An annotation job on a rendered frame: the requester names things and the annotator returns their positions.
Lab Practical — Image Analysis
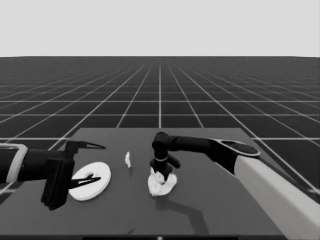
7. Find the large thick white disc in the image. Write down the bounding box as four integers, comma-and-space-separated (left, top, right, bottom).
68, 162, 112, 203

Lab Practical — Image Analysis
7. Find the white round carrier with pins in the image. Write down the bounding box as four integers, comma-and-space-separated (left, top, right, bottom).
147, 167, 178, 198

